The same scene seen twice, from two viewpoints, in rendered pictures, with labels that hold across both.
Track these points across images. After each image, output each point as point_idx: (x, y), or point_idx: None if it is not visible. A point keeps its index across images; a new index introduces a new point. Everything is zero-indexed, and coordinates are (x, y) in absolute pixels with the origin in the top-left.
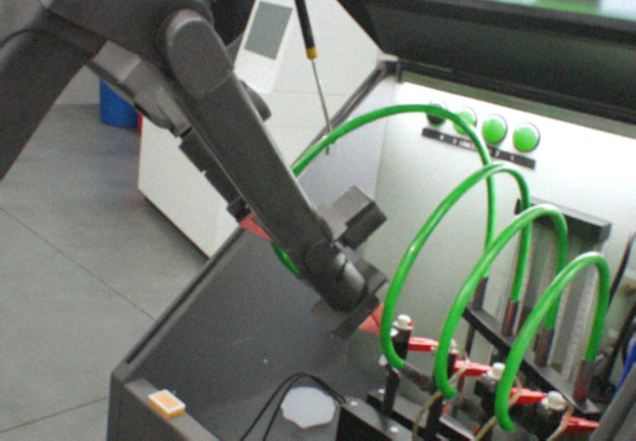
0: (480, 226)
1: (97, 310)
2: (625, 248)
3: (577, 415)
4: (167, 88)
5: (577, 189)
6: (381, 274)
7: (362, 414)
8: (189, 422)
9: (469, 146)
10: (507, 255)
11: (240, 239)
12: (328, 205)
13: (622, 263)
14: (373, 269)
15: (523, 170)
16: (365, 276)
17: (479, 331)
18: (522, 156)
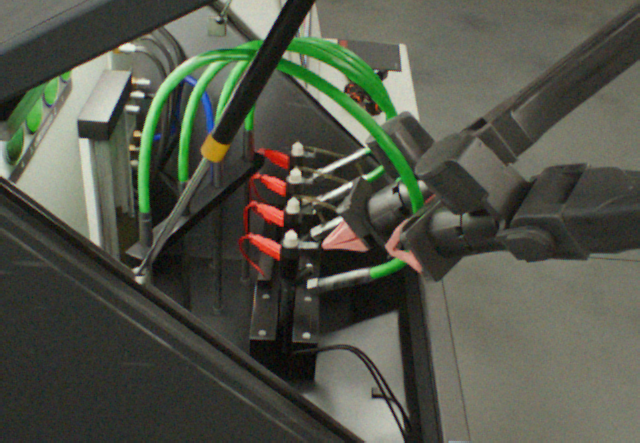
0: (66, 205)
1: None
2: (160, 64)
3: (262, 162)
4: None
5: (89, 68)
6: (361, 179)
7: (311, 325)
8: (451, 432)
9: (40, 135)
10: (82, 198)
11: (320, 411)
12: (433, 139)
13: (166, 76)
14: (358, 188)
15: (68, 100)
16: (364, 196)
17: (174, 242)
18: (66, 86)
